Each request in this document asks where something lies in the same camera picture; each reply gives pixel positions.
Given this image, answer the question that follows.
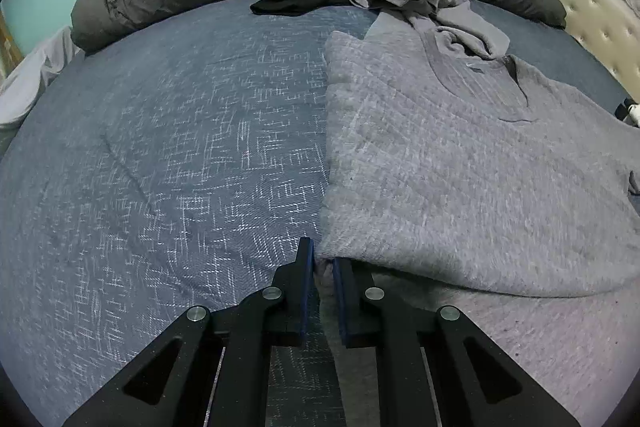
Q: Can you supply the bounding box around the grey knit sweater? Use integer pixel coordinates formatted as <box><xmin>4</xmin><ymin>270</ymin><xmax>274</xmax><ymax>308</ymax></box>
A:
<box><xmin>318</xmin><ymin>12</ymin><xmax>639</xmax><ymax>426</ymax></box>

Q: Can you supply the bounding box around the blue patterned bed sheet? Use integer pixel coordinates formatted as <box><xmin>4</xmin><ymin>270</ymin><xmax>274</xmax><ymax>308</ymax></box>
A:
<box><xmin>1</xmin><ymin>0</ymin><xmax>639</xmax><ymax>426</ymax></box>

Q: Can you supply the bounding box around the white folded garment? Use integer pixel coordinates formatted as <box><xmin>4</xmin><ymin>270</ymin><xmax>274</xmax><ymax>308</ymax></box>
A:
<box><xmin>624</xmin><ymin>104</ymin><xmax>640</xmax><ymax>127</ymax></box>

